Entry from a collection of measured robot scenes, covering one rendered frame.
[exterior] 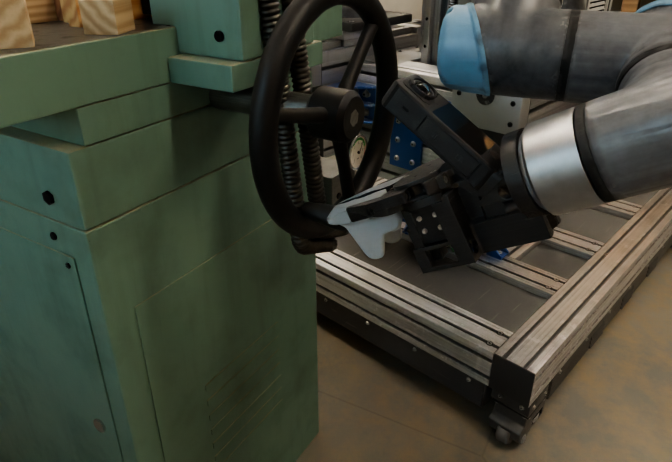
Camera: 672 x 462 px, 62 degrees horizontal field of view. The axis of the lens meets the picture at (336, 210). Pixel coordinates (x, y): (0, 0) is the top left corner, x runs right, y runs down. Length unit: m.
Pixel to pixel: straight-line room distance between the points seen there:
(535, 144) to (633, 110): 0.07
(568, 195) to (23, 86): 0.47
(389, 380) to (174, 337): 0.77
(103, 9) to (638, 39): 0.49
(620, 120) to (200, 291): 0.58
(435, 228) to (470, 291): 0.94
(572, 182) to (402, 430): 1.00
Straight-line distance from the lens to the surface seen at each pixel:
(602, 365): 1.64
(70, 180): 0.63
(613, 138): 0.41
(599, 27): 0.50
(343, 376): 1.46
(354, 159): 0.95
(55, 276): 0.74
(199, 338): 0.84
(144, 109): 0.67
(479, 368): 1.26
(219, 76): 0.63
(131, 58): 0.65
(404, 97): 0.47
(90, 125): 0.62
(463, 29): 0.50
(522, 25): 0.50
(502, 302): 1.40
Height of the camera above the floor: 0.99
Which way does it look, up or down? 26 degrees down
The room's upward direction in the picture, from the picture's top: straight up
